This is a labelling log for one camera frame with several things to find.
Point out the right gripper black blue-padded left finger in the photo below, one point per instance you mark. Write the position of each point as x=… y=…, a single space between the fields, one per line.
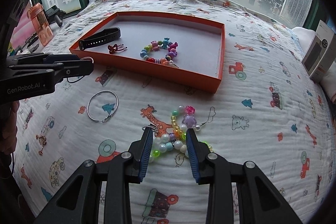
x=78 y=200

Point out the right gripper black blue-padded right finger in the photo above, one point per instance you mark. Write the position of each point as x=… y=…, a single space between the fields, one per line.
x=259 y=200

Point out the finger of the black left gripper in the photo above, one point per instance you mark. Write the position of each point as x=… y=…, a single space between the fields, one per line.
x=64 y=57
x=61 y=74

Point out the silver hoop earring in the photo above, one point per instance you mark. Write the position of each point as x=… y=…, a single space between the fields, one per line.
x=80 y=69
x=102 y=106

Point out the dark red bow earrings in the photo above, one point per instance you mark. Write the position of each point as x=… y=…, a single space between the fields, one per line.
x=116 y=48

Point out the black smart wristband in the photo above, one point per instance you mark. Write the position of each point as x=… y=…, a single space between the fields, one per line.
x=100 y=38

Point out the person's left hand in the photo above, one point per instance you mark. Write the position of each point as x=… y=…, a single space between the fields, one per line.
x=9 y=133

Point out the pink cartoon curtain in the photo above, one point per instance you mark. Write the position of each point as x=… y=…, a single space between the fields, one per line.
x=23 y=30

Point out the black handheld device on sill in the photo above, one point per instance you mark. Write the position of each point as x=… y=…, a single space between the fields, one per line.
x=55 y=15

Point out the orange water bottle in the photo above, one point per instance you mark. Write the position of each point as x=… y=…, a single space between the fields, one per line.
x=37 y=16

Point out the cartoon print bed quilt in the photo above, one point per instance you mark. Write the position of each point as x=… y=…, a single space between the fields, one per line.
x=265 y=110

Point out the orange shallow cardboard tray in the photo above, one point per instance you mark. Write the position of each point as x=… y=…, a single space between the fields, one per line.
x=196 y=45

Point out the white grey product box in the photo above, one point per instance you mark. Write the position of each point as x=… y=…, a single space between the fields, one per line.
x=321 y=53

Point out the folded pink white towels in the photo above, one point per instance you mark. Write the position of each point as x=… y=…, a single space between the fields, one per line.
x=305 y=37

